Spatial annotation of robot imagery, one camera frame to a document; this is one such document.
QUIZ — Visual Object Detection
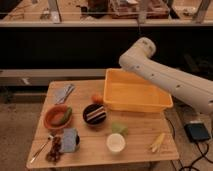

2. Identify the yellow plastic bin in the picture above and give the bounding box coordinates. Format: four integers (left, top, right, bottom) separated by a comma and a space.
103, 68, 173, 113

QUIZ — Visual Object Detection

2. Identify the black foot pedal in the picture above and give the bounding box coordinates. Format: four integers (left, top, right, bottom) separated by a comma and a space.
184, 123, 211, 142

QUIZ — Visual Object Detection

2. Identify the blue sponge block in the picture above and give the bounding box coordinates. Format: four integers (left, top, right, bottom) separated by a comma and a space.
61, 128, 80, 153

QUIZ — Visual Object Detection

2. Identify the black bowl with cake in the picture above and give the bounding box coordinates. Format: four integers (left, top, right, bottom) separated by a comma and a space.
83, 104, 106, 125

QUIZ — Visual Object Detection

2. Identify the black cable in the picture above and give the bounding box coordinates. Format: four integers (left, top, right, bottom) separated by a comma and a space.
168, 118, 213, 171

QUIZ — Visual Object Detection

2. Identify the orange bowl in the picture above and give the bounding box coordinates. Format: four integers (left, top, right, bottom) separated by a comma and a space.
44, 105, 72, 131

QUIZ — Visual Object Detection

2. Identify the orange fruit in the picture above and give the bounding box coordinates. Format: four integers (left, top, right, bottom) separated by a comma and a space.
91, 94, 103, 104

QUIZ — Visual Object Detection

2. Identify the background workbench shelf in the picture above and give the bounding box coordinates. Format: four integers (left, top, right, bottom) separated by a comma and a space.
0, 0, 213, 27

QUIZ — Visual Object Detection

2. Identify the grey folded cloth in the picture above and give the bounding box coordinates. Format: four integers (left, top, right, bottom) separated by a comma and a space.
54, 84, 75, 104

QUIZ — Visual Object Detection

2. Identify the gold spoon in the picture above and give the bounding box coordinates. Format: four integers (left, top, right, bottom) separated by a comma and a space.
30, 134, 54, 164

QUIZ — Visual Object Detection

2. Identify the green small object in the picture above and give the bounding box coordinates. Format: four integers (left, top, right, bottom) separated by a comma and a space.
111, 123, 128, 135

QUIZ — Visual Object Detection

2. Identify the white cup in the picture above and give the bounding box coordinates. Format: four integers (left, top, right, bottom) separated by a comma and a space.
106, 133, 126, 153

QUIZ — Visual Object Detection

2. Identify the green cucumber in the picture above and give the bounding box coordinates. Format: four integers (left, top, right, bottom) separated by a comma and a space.
51, 107, 72, 126

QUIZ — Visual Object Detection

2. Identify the wooden table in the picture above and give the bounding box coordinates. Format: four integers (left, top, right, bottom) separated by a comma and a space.
26, 79, 180, 170

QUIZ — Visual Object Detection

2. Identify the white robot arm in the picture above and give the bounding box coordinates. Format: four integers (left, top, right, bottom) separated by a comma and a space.
119, 37, 213, 114

